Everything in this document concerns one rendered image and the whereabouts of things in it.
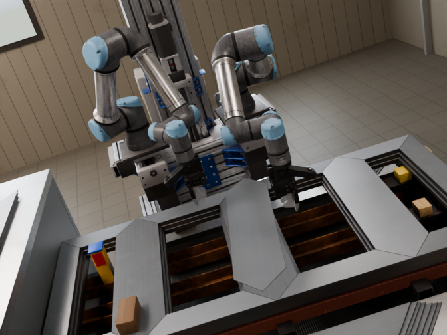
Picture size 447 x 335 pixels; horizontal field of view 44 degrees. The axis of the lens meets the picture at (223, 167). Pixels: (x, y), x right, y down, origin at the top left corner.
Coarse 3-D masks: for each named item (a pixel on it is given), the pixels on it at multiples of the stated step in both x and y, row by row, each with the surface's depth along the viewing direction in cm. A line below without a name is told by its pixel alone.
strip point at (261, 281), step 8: (264, 272) 182; (272, 272) 181; (280, 272) 180; (240, 280) 181; (248, 280) 180; (256, 280) 179; (264, 280) 178; (272, 280) 177; (256, 288) 176; (264, 288) 175
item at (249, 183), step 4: (252, 180) 236; (236, 184) 237; (240, 184) 236; (244, 184) 235; (248, 184) 234; (252, 184) 233; (256, 184) 232; (260, 184) 231; (232, 188) 235; (236, 188) 234; (240, 188) 233; (244, 188) 232; (228, 192) 232
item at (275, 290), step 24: (408, 168) 219; (432, 192) 202; (192, 216) 227; (216, 216) 227; (360, 240) 189; (288, 264) 182; (408, 264) 170; (432, 264) 172; (168, 288) 193; (240, 288) 183; (336, 288) 170; (72, 312) 192; (168, 312) 179; (240, 312) 169; (264, 312) 170
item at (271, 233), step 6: (270, 228) 202; (276, 228) 201; (246, 234) 203; (252, 234) 202; (258, 234) 201; (264, 234) 200; (270, 234) 199; (276, 234) 198; (234, 240) 202; (240, 240) 201; (246, 240) 200; (252, 240) 199; (258, 240) 198; (264, 240) 197; (270, 240) 196; (234, 246) 198; (240, 246) 197; (246, 246) 197
